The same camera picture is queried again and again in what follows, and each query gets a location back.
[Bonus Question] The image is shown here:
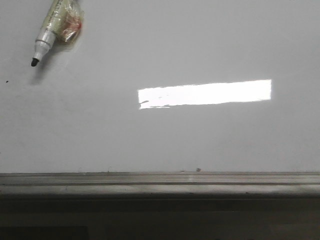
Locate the white whiteboard marker black tip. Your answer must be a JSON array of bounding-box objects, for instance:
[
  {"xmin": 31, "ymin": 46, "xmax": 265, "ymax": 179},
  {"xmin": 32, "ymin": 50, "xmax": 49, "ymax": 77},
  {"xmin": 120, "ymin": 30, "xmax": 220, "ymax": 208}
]
[{"xmin": 31, "ymin": 0, "xmax": 68, "ymax": 67}]

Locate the white whiteboard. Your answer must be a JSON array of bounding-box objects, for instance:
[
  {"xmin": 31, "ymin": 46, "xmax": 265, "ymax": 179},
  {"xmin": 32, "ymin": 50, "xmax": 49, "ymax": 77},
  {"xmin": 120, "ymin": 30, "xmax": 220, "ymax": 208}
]
[{"xmin": 0, "ymin": 0, "xmax": 320, "ymax": 173}]

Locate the aluminium whiteboard tray rail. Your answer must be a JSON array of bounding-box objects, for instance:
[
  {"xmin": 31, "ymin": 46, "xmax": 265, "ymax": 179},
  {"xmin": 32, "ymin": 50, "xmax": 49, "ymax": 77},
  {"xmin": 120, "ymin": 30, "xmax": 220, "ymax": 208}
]
[{"xmin": 0, "ymin": 172, "xmax": 320, "ymax": 199}]

